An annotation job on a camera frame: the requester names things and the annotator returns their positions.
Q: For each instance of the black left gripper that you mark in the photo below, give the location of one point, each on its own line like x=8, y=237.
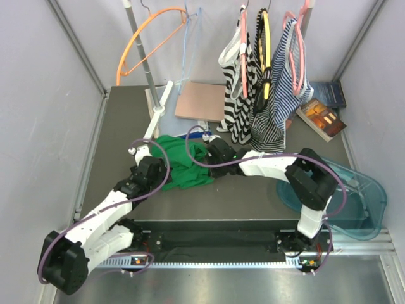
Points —
x=162, y=175

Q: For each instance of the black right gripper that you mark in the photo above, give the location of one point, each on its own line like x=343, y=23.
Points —
x=216, y=174

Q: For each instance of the green tank top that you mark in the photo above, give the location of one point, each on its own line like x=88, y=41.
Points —
x=184, y=172

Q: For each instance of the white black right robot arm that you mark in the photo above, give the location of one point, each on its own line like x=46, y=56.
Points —
x=311, y=179

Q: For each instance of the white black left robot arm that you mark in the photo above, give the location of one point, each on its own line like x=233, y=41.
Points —
x=68, y=257

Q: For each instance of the wide black white striped top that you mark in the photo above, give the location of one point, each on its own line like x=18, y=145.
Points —
x=236, y=106

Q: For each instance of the thin black white striped top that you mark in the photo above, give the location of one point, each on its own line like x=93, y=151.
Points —
x=266, y=135

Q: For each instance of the blue white striped tank top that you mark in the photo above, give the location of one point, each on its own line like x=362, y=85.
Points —
x=286, y=102

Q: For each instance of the pink hanger right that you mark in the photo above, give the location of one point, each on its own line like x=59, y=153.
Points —
x=297, y=70

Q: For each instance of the pink hanger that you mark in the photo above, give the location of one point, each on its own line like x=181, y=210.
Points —
x=297, y=70
x=243, y=47

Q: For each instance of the yellow black hanger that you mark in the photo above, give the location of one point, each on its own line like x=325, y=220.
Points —
x=263, y=56

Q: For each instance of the pink hanger left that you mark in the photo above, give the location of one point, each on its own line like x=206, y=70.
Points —
x=243, y=47

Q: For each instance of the pink brown notebook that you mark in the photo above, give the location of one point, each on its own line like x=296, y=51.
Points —
x=201, y=102

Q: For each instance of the blue white folder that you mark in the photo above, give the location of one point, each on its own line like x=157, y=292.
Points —
x=174, y=126

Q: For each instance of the white rack base foot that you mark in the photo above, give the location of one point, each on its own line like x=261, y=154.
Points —
x=158, y=111

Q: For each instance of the grey rack pole left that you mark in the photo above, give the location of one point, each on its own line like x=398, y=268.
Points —
x=141, y=51

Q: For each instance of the grey rack pole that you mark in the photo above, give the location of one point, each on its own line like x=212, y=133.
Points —
x=306, y=15
x=141, y=51

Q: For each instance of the orange cover book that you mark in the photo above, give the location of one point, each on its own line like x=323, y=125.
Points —
x=321, y=119

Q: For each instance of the dark blue book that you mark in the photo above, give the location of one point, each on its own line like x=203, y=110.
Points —
x=329, y=93

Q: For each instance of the teal transparent plastic basket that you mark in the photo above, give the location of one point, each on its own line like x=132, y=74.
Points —
x=361, y=217

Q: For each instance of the grey rack pole right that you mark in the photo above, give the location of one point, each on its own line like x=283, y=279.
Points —
x=306, y=15

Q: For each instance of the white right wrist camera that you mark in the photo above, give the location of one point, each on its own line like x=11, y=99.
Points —
x=209, y=138

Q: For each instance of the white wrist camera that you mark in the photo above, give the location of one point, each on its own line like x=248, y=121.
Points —
x=139, y=153
x=209, y=138

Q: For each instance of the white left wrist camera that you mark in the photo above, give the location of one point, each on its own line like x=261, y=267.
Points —
x=139, y=153

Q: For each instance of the grey slotted cable duct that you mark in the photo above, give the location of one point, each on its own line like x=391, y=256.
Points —
x=140, y=261

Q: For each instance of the light blue wire hanger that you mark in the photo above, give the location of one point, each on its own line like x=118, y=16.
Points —
x=190, y=45

